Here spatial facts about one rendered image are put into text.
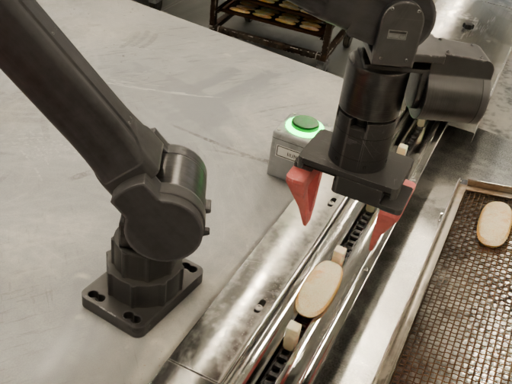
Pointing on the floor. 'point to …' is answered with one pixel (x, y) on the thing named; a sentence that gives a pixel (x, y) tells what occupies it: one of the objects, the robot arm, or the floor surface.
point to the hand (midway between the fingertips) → (340, 228)
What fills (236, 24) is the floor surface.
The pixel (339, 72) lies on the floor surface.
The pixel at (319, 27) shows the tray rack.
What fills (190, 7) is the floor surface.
